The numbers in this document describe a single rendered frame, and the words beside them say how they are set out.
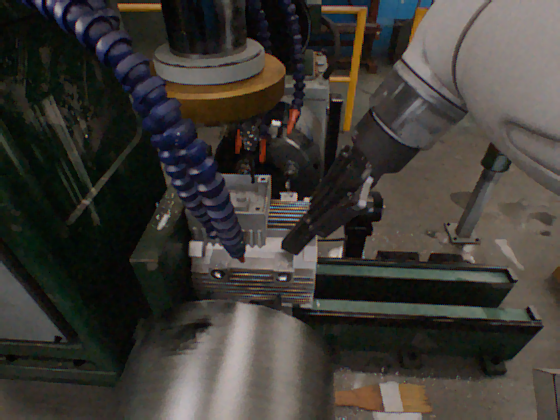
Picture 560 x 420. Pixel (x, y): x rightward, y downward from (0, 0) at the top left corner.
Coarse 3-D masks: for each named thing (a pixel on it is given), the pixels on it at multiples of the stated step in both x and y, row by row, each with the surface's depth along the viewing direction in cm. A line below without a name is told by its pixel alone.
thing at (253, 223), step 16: (224, 176) 57; (240, 176) 57; (256, 176) 56; (240, 192) 54; (256, 192) 58; (240, 208) 53; (256, 208) 50; (192, 224) 51; (240, 224) 51; (256, 224) 50; (208, 240) 53; (256, 240) 53
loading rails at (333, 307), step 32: (320, 288) 73; (352, 288) 72; (384, 288) 71; (416, 288) 71; (448, 288) 70; (480, 288) 69; (512, 288) 69; (320, 320) 63; (352, 320) 62; (384, 320) 61; (416, 320) 61; (448, 320) 60; (480, 320) 60; (512, 320) 60; (416, 352) 67; (448, 352) 67; (480, 352) 67; (512, 352) 66
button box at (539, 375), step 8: (536, 368) 41; (536, 376) 41; (544, 376) 40; (552, 376) 38; (536, 384) 41; (544, 384) 40; (552, 384) 38; (536, 392) 41; (544, 392) 40; (552, 392) 38; (536, 400) 41; (544, 400) 40; (552, 400) 38; (544, 408) 39; (552, 408) 38; (544, 416) 39; (552, 416) 38
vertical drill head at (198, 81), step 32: (160, 0) 34; (192, 0) 32; (224, 0) 33; (192, 32) 34; (224, 32) 35; (160, 64) 36; (192, 64) 35; (224, 64) 35; (256, 64) 37; (192, 96) 34; (224, 96) 34; (256, 96) 36; (256, 128) 41
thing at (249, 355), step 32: (160, 320) 36; (192, 320) 34; (224, 320) 34; (256, 320) 34; (288, 320) 36; (160, 352) 32; (192, 352) 31; (224, 352) 31; (256, 352) 32; (288, 352) 33; (320, 352) 37; (128, 384) 32; (160, 384) 30; (192, 384) 29; (224, 384) 29; (256, 384) 30; (288, 384) 31; (320, 384) 34; (128, 416) 29; (160, 416) 27; (192, 416) 27; (224, 416) 27; (256, 416) 28; (288, 416) 29; (320, 416) 32
